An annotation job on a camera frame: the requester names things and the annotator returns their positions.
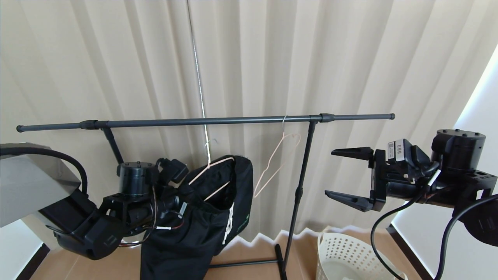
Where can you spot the beige curtain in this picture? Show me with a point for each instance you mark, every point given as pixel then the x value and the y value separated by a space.
pixel 116 58

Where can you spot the white laundry basket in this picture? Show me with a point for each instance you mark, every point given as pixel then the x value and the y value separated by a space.
pixel 350 252

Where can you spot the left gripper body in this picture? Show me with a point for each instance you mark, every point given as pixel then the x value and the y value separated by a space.
pixel 175 208

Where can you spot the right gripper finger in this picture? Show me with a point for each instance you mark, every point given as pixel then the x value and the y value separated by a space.
pixel 354 201
pixel 358 153

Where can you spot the pink clothes hanger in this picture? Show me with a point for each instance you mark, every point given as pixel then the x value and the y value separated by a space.
pixel 284 137
pixel 218 160

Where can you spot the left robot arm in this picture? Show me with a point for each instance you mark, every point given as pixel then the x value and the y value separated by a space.
pixel 35 182

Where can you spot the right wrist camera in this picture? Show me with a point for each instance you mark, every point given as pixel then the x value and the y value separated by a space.
pixel 404 153

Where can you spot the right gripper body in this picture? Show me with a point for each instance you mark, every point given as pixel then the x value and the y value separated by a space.
pixel 379 182

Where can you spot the black clothes rack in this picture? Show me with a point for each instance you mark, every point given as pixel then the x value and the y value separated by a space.
pixel 233 119

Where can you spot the black shorts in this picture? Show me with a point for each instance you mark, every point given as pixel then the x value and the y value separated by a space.
pixel 186 241

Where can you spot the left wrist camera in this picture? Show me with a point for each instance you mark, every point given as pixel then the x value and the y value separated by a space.
pixel 175 169

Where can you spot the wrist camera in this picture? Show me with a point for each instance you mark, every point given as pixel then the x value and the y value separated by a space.
pixel 404 153
pixel 175 169

